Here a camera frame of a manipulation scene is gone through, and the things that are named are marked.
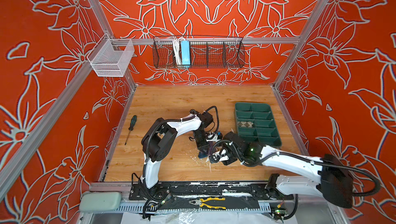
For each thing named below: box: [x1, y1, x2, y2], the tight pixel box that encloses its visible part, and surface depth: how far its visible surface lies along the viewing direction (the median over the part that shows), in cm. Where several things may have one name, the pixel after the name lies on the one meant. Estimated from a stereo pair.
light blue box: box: [180, 40, 191, 66], surface depth 91 cm
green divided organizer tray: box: [234, 102, 283, 147], surface depth 95 cm
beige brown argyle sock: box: [237, 121, 254, 128], surface depth 94 cm
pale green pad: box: [79, 191, 122, 213], surface depth 71 cm
